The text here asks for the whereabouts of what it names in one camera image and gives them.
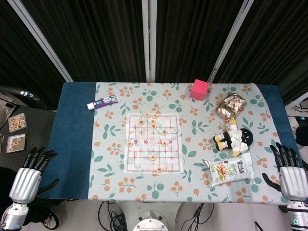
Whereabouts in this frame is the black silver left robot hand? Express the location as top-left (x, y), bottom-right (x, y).
top-left (9, 147), bottom-right (60, 204)

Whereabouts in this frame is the peanut snack bag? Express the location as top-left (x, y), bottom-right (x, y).
top-left (205, 152), bottom-right (254, 188)

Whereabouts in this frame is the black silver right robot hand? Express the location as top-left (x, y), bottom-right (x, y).
top-left (262, 142), bottom-right (308, 202)

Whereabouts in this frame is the silver robot base column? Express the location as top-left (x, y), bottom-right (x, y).
top-left (132, 209), bottom-right (169, 231)

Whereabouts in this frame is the white partition frame post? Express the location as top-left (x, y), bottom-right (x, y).
top-left (208, 0), bottom-right (253, 84)
top-left (141, 0), bottom-right (157, 82)
top-left (7, 0), bottom-right (74, 83)

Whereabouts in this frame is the full wooden chess piece box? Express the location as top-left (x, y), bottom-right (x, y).
top-left (8, 113), bottom-right (26, 133)

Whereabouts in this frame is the black white plush doll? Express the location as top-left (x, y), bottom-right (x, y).
top-left (213, 119), bottom-right (255, 157)

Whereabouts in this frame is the blue fabric table cover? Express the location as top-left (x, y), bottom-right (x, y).
top-left (37, 82), bottom-right (304, 200)

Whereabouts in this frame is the floral print tablecloth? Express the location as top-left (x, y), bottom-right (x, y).
top-left (88, 82), bottom-right (293, 204)

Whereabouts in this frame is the pink cube block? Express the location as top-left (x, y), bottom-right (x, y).
top-left (189, 79), bottom-right (209, 100)

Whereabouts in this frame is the black floor cable bundle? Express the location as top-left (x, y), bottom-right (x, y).
top-left (97, 201), bottom-right (135, 231)
top-left (177, 203), bottom-right (215, 231)

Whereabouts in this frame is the white red xiangqi board sheet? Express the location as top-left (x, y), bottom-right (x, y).
top-left (123, 113), bottom-right (183, 174)

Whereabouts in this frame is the gold foil snack package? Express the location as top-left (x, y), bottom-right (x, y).
top-left (215, 91), bottom-right (247, 121)

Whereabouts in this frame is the tray of chess pieces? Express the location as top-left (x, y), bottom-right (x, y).
top-left (5, 133), bottom-right (27, 154)

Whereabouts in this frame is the purple white toothpaste tube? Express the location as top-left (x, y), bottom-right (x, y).
top-left (87, 95), bottom-right (121, 111)

